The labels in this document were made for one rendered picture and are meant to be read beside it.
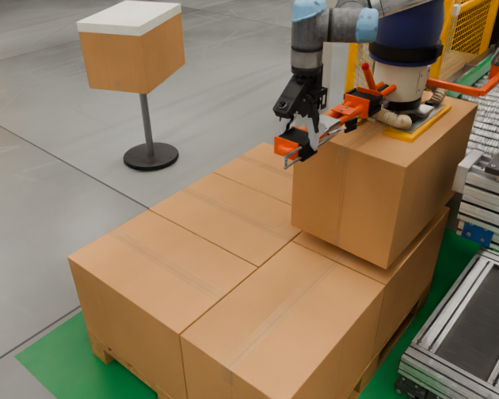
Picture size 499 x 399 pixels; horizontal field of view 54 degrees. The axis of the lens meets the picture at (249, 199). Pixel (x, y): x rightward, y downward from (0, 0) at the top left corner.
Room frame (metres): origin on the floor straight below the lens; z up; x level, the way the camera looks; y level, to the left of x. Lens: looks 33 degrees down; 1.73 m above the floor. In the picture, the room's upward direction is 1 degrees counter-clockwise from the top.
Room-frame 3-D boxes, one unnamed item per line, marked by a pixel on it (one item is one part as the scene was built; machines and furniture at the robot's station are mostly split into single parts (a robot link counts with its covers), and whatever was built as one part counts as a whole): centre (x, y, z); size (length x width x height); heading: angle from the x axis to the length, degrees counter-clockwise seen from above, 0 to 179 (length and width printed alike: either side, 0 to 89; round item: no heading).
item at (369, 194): (1.61, -0.50, 0.81); 0.60 x 0.40 x 0.40; 139
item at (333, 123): (1.27, -0.21, 1.13); 0.07 x 0.07 x 0.04; 50
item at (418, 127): (1.56, -0.58, 1.03); 0.34 x 0.10 x 0.05; 140
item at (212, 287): (1.57, -0.08, 0.34); 1.20 x 1.00 x 0.40; 140
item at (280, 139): (1.17, -0.12, 1.13); 0.08 x 0.07 x 0.05; 140
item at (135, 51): (3.19, 0.71, 0.82); 0.60 x 0.40 x 0.40; 164
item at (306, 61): (1.18, -0.14, 1.36); 0.08 x 0.08 x 0.05
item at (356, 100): (1.43, -0.35, 1.14); 0.10 x 0.08 x 0.06; 50
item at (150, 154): (3.19, 0.71, 0.31); 0.40 x 0.40 x 0.62
